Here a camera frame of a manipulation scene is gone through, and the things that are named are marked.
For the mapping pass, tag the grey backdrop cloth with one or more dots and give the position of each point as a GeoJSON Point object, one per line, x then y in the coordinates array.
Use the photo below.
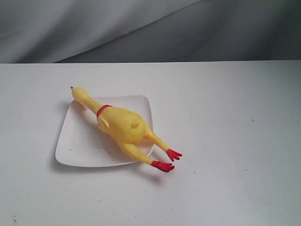
{"type": "Point", "coordinates": [133, 31]}

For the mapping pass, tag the yellow rubber chicken toy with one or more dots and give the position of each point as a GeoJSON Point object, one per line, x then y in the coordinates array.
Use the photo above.
{"type": "Point", "coordinates": [127, 128]}

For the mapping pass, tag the white square plate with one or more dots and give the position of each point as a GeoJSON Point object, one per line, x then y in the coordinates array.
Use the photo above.
{"type": "Point", "coordinates": [82, 144]}

